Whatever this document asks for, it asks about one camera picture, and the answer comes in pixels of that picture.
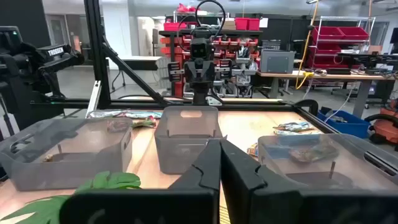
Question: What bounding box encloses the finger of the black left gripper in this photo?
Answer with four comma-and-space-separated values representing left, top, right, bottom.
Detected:
192, 82, 201, 106
200, 82, 210, 106

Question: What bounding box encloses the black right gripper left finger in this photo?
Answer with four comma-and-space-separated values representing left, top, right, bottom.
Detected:
58, 139, 222, 224

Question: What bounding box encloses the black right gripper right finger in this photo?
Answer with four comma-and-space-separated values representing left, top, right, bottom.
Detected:
220, 138, 398, 224

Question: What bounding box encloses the blue granola bar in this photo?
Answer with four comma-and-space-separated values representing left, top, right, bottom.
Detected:
272, 121, 315, 132
88, 110, 131, 119
273, 129, 323, 137
124, 111, 163, 119

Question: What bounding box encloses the green granola bar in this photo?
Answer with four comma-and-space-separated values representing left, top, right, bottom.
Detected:
107, 115, 157, 133
247, 140, 340, 165

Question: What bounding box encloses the green artificial leafy plant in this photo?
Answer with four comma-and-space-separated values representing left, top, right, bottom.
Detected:
0, 170, 142, 224

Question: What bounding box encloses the grey translucent plastic bin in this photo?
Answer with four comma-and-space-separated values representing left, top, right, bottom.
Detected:
0, 117, 134, 191
154, 105, 227, 175
257, 133, 398, 191

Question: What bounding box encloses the black rack with red bins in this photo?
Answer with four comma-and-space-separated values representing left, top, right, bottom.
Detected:
158, 29, 264, 98

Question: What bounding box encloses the white top table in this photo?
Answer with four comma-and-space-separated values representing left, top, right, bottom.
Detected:
105, 55, 163, 91

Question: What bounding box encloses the round woven yellow placemat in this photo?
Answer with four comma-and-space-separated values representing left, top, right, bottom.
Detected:
219, 186, 233, 224

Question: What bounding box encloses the blue plastic tote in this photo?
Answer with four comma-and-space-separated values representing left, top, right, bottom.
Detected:
316, 107, 371, 139

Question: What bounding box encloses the silver aluminium bar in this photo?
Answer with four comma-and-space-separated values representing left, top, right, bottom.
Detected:
85, 80, 103, 118

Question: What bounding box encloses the orange shop vacuum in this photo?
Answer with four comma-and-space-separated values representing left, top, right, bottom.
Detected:
364, 98, 398, 146

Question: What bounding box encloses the wooden top workbench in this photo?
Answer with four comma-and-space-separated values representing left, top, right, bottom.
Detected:
257, 70, 396, 118

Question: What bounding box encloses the large red storage bin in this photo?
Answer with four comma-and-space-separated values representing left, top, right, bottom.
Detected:
312, 26, 345, 41
307, 55, 352, 69
338, 26, 370, 41
310, 43, 343, 56

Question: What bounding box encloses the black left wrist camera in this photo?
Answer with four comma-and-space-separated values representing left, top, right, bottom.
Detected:
190, 37, 209, 60

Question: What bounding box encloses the black left camera cable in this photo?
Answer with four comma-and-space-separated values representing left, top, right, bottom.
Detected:
176, 0, 227, 43

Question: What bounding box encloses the grey metal enclosure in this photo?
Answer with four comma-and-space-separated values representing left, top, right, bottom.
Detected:
259, 49, 296, 75

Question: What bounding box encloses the yellow hanging hose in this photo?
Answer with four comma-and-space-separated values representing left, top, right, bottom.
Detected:
294, 0, 320, 90

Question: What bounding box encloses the black aluminium table frame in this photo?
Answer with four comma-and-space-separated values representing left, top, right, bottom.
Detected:
30, 0, 398, 178

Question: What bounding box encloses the metal wire shelf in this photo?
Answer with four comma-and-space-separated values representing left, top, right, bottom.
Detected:
307, 16, 376, 70

